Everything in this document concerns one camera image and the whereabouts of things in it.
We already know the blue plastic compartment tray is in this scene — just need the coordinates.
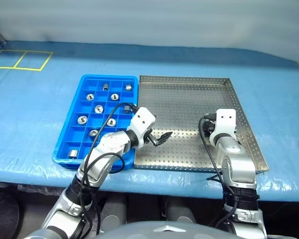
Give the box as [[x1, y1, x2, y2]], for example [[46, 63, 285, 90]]
[[51, 74, 140, 171]]

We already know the black rounded shape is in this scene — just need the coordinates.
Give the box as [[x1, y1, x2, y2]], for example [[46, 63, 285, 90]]
[[0, 191, 20, 239]]

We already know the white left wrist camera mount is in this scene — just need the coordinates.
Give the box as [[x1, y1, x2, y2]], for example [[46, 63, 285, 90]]
[[126, 107, 156, 146]]

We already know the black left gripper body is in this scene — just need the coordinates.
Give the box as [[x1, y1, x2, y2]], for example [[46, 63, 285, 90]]
[[144, 128, 160, 147]]

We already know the perforated steel tray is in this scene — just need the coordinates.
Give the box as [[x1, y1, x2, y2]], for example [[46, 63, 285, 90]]
[[134, 75, 269, 174]]

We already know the grey robot torso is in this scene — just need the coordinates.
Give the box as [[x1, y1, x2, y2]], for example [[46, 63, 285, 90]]
[[24, 219, 240, 239]]

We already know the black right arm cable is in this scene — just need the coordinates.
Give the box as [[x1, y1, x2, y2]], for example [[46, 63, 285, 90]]
[[198, 113, 240, 229]]

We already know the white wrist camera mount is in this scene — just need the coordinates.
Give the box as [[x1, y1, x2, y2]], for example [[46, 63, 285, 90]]
[[215, 109, 237, 141], [126, 107, 156, 146]]

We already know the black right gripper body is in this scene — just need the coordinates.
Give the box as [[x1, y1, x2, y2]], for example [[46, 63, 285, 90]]
[[203, 118, 218, 138]]

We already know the grey rounded shape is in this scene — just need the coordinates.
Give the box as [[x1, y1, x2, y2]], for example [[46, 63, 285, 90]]
[[164, 198, 197, 224], [99, 194, 128, 225]]

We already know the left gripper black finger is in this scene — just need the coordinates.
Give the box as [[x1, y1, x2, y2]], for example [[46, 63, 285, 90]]
[[157, 131, 174, 143], [154, 135, 171, 148]]

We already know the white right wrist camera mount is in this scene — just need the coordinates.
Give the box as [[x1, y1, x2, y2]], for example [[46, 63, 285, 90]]
[[215, 109, 237, 141]]

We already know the blue plastic table cover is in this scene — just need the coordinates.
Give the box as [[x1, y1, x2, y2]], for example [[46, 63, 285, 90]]
[[0, 41, 299, 202]]

